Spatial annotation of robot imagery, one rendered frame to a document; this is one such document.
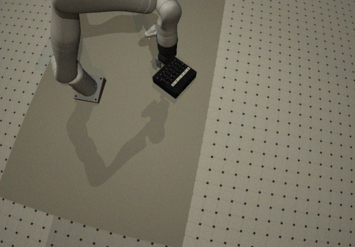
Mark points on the black lighting desk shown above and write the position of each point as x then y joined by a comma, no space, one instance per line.
182,76

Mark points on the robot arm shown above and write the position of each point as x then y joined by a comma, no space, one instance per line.
65,33

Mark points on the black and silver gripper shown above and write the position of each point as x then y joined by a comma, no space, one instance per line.
166,46

